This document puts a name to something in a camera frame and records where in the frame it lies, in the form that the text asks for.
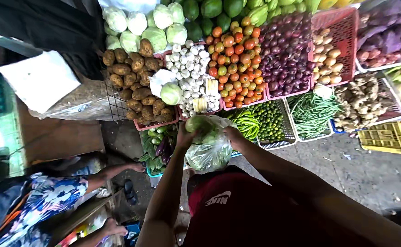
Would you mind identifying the person's left hand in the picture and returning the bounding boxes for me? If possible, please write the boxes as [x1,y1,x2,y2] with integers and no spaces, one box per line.
[176,121,198,150]

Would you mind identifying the person's right hand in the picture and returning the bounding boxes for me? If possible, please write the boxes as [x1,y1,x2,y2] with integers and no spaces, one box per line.
[223,126,248,152]

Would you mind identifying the clear plastic bag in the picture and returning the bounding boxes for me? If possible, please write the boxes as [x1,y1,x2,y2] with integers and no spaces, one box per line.
[185,115,238,172]

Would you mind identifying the person's left forearm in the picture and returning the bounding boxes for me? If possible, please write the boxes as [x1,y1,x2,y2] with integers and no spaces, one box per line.
[135,145,188,247]

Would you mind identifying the person's right forearm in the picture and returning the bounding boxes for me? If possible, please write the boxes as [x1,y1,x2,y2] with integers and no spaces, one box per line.
[237,138,401,247]

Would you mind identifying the pile of green chilies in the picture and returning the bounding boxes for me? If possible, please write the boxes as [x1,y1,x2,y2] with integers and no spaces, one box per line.
[229,109,261,141]

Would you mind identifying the pink garlic crate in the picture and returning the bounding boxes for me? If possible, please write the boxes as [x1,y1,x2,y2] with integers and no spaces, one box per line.
[162,41,223,121]

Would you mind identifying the red potato crate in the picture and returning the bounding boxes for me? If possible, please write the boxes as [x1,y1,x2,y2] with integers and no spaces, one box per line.
[133,106,180,132]

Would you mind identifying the pile of eggplants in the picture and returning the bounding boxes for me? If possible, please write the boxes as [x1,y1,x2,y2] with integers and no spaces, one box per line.
[147,126,178,165]

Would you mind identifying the yellow baby corn pack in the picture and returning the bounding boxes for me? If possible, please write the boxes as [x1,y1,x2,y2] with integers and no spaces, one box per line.
[205,78,219,96]
[192,97,208,113]

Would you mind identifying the single light green cabbage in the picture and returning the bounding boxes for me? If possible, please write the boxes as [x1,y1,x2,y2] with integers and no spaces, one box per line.
[160,82,183,106]

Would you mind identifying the pile of small green limes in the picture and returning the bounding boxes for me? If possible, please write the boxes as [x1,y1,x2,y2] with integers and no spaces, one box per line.
[249,100,285,143]

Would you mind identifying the bunch of green leaves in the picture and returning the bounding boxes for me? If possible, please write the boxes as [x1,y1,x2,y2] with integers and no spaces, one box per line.
[139,136,167,175]

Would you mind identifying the pink tomato crate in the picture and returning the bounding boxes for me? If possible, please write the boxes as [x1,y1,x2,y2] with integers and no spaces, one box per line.
[204,40,269,111]

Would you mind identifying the pile of potatoes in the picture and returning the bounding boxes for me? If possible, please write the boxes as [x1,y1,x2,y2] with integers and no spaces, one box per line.
[102,38,176,125]

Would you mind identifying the white plastic wrapping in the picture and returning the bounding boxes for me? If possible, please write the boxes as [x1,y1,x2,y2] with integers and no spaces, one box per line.
[148,69,178,99]

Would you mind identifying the teal basket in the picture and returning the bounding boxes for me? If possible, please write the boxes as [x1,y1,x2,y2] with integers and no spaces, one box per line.
[139,128,169,178]

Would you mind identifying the white lime basket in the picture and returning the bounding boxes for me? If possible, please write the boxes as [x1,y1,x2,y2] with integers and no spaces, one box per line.
[256,98,298,151]

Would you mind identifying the pile of garlic bulbs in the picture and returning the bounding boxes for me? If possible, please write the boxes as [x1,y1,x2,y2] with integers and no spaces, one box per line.
[165,40,221,118]

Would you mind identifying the pink onion crate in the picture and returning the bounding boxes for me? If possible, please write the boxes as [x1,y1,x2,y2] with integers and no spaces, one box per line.
[265,51,315,101]

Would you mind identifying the pile of tomatoes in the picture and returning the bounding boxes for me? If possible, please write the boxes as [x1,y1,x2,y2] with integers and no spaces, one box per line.
[205,16,265,109]

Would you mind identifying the dark slipper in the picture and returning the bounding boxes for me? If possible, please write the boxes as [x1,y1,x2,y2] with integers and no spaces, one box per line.
[124,179,138,206]

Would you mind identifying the pile of green beans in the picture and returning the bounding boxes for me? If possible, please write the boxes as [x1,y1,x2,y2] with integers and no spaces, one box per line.
[287,91,342,139]

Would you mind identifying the pile of pale cabbages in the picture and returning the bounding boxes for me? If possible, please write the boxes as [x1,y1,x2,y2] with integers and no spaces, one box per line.
[102,3,188,54]

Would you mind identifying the pile of red onions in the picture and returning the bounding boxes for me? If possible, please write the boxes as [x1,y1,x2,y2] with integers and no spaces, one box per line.
[259,13,315,97]

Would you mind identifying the white bean basket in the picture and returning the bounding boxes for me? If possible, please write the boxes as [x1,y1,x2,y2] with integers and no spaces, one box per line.
[285,91,335,143]

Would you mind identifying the white wrapped bundle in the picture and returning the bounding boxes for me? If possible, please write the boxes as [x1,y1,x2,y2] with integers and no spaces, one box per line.
[313,83,333,100]

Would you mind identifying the worn wooden table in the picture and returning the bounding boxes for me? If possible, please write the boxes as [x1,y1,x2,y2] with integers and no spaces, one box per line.
[28,65,132,122]

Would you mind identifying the pile of dark green fruits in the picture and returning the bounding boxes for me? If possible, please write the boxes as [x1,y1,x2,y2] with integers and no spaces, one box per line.
[181,0,248,43]

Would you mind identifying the pile of yellow onions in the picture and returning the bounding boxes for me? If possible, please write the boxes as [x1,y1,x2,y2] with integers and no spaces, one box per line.
[312,28,344,85]

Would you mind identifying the brown wooden panel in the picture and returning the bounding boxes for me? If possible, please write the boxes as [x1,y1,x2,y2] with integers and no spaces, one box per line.
[15,97,105,168]

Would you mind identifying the pile of light green chayotes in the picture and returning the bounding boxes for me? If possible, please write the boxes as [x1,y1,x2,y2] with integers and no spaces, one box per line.
[244,0,321,27]

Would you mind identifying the wooden bench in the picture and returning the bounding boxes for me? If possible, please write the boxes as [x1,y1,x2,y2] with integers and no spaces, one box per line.
[48,189,125,244]

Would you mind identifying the pile of ginger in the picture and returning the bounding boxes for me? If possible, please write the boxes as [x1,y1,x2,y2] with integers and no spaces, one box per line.
[334,73,393,133]

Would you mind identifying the red perforated crate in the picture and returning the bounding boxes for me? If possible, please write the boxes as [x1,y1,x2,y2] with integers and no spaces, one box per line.
[309,7,360,89]

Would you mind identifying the white square board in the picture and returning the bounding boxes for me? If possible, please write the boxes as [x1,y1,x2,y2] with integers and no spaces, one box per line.
[0,50,82,114]

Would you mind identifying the yellow plastic crate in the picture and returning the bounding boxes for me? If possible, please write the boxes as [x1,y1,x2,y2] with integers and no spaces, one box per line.
[358,119,401,157]

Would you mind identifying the black cloth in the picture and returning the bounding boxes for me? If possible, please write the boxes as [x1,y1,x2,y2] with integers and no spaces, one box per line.
[0,0,109,81]

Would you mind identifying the pile of reddish shallots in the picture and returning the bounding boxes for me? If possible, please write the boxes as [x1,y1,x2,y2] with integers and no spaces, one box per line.
[356,48,401,68]

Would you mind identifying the white shallot tray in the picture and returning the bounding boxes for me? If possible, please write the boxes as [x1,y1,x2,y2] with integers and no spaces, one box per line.
[355,55,401,73]

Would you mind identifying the white ginger crate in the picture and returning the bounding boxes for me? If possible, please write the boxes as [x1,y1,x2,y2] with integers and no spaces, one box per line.
[330,72,401,134]

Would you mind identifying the black wire rack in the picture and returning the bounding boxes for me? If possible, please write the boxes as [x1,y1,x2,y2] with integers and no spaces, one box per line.
[100,59,129,122]

